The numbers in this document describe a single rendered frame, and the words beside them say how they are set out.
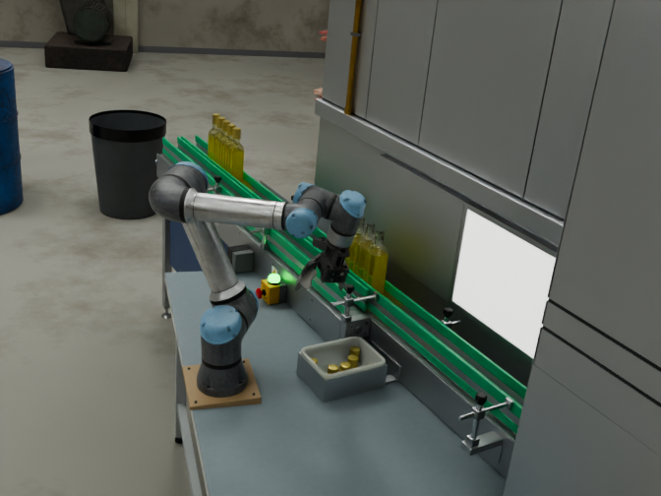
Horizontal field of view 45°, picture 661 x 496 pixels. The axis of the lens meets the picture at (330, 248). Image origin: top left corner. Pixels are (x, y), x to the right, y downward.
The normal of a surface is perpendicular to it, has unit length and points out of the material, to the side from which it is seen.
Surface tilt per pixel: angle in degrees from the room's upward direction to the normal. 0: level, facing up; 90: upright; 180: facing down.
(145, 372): 0
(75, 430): 0
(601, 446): 90
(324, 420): 0
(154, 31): 90
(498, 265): 90
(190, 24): 90
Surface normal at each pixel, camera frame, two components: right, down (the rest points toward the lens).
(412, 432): 0.09, -0.91
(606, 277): -0.86, 0.14
